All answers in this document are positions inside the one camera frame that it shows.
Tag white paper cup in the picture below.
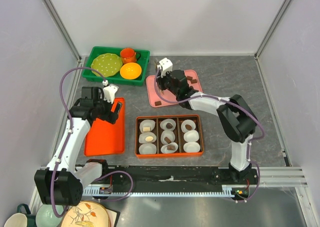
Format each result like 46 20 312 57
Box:
160 118 177 131
160 130 176 145
138 143 157 155
183 141 201 153
181 119 196 133
139 119 156 133
138 132 157 144
160 142 179 154
183 130 200 142

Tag green dotted plate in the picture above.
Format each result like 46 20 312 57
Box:
90 53 123 78

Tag white green mug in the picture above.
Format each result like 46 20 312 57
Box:
4 203 37 227

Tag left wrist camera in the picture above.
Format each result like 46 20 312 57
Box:
102 80 119 104

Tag orange bowl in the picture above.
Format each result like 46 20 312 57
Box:
120 62 142 80

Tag pink tray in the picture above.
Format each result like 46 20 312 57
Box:
146 69 203 108

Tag metal tongs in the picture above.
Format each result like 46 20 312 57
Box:
154 59 162 72

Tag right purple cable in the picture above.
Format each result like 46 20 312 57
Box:
154 69 266 204

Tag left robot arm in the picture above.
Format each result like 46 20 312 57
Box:
34 84 122 206

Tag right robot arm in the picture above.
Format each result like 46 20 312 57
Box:
154 67 257 184

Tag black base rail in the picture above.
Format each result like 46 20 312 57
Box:
87 165 259 197

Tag dark oval chocolate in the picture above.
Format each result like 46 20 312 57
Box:
185 124 193 131

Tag orange chocolate box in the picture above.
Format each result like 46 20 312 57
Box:
135 114 204 159

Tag oval white chocolate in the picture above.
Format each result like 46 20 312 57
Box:
145 136 154 142

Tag celadon bowl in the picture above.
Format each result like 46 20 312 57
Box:
35 204 62 227

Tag painted bird plate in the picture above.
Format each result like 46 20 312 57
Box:
60 201 111 227

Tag orange mug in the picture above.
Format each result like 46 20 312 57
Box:
120 47 141 64

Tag brown chocolate piece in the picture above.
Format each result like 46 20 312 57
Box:
164 137 171 143

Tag brown rectangular chocolate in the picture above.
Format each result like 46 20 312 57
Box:
154 101 162 106
167 145 175 150

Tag orange box lid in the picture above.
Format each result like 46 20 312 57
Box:
84 97 125 157

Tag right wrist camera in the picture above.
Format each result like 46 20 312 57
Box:
159 57 173 78

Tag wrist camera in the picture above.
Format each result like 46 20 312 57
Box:
102 80 119 104
159 57 173 78

